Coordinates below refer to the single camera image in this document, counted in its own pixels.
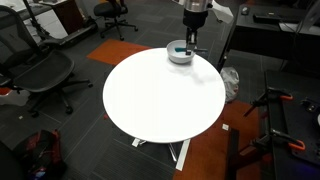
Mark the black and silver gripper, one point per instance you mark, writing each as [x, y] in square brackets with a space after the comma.
[194, 17]

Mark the teal and black marker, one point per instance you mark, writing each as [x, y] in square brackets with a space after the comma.
[180, 49]

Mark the white bowl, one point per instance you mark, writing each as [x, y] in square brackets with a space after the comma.
[178, 57]

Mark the computer mouse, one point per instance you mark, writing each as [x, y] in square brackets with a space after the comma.
[245, 10]

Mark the white plastic bag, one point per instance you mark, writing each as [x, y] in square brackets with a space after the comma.
[231, 81]

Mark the black keyboard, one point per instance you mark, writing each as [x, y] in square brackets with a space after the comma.
[265, 18]

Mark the round white table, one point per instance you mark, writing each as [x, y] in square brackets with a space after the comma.
[155, 100]

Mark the black rolling office chair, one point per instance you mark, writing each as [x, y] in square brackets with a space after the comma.
[113, 9]

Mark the black desk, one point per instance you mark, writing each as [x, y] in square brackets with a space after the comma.
[294, 38]

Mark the black workbench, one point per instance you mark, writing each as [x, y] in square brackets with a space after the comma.
[299, 118]

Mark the black mesh office chair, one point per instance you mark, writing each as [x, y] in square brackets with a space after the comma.
[25, 66]

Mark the black and red backpack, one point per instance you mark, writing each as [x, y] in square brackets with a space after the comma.
[40, 156]

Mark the orange handled clamp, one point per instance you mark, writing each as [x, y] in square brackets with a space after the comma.
[268, 95]
[293, 143]

